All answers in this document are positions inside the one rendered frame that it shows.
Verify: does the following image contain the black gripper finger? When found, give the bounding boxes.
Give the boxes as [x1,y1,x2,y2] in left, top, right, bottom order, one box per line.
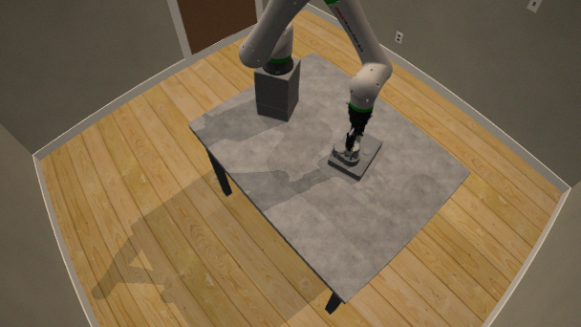
[345,127,361,157]
[355,126,365,143]

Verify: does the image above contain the light grey toothed gear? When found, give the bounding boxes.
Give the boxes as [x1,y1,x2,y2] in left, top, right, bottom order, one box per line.
[352,141,360,155]

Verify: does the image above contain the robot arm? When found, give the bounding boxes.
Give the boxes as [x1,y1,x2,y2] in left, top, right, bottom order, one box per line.
[239,0,393,121]

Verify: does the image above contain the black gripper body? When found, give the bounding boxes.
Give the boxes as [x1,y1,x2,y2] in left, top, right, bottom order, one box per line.
[350,117,368,132]

